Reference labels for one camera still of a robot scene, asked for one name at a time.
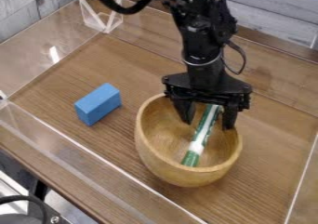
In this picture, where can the green Expo marker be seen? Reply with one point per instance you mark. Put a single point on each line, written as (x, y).
(200, 136)

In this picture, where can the blue rectangular block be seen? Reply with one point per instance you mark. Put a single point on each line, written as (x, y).
(97, 103)

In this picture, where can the clear acrylic corner bracket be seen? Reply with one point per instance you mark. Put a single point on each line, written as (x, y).
(99, 21)

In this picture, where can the brown wooden bowl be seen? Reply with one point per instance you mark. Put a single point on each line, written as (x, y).
(161, 140)

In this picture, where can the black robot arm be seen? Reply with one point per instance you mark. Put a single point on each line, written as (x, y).
(205, 26)

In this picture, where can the black metal table clamp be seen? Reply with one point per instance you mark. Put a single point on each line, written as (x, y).
(46, 214)

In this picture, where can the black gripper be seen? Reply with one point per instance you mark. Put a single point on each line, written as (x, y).
(205, 83)

